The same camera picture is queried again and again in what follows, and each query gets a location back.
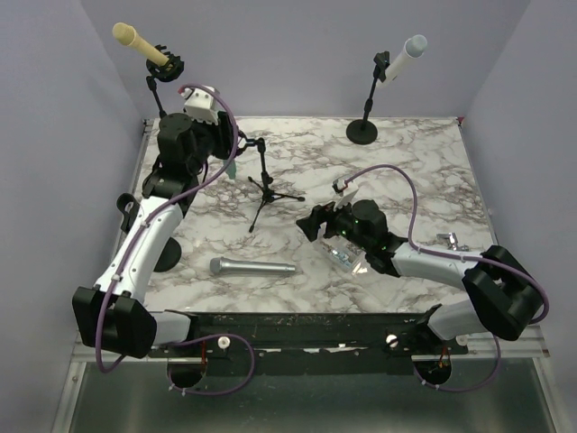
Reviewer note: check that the black tripod microphone stand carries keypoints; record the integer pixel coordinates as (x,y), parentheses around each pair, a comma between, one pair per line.
(268,195)

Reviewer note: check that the aluminium frame rail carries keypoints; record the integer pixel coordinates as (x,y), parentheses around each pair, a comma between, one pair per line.
(530,344)

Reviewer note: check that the green microphone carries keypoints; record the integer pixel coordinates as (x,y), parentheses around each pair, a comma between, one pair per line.
(231,170)

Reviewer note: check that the clear screw organizer box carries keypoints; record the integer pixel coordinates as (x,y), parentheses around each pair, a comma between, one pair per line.
(346,256)

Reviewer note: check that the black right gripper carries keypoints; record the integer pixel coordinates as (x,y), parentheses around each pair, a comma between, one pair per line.
(323,213)

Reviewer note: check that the black round-base stand right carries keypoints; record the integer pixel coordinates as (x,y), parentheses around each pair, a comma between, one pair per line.
(363,131)

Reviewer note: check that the silver metal faucet part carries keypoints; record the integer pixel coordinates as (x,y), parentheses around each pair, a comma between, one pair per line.
(452,242)

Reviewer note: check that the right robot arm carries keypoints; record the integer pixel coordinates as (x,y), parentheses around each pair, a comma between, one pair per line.
(500,300)

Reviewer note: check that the black clip microphone stand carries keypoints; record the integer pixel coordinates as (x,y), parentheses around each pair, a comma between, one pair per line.
(169,256)

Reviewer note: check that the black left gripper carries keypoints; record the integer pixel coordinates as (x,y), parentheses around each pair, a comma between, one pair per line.
(223,132)

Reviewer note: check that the grey microphone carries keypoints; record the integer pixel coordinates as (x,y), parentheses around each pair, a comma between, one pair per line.
(223,266)

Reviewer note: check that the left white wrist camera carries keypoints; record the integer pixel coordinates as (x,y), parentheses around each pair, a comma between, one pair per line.
(199,105)

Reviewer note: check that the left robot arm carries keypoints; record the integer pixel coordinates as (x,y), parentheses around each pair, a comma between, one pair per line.
(111,315)

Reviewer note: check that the white microphone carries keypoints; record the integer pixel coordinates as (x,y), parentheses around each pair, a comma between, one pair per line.
(412,50)

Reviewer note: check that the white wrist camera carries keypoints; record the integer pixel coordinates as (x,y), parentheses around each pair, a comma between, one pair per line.
(345,191)
(199,105)

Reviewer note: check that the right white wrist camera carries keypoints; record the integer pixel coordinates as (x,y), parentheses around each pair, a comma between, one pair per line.
(345,191)

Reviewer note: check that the beige microphone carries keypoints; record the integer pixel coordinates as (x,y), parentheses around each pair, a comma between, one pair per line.
(126,35)

